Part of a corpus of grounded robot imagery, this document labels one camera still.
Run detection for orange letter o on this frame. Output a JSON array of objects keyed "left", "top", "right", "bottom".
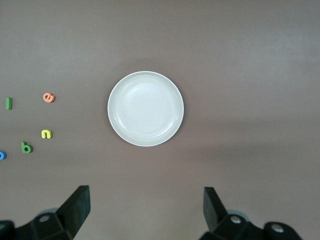
[{"left": 42, "top": 92, "right": 56, "bottom": 104}]

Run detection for green foam letter b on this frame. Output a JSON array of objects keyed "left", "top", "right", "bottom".
[{"left": 20, "top": 141, "right": 34, "bottom": 154}]

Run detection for beige round plate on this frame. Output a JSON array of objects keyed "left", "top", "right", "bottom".
[{"left": 107, "top": 70, "right": 185, "bottom": 147}]

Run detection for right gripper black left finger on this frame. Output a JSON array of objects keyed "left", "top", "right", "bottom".
[{"left": 0, "top": 185, "right": 90, "bottom": 240}]

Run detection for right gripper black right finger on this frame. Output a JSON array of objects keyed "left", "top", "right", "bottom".
[{"left": 199, "top": 186, "right": 303, "bottom": 240}]

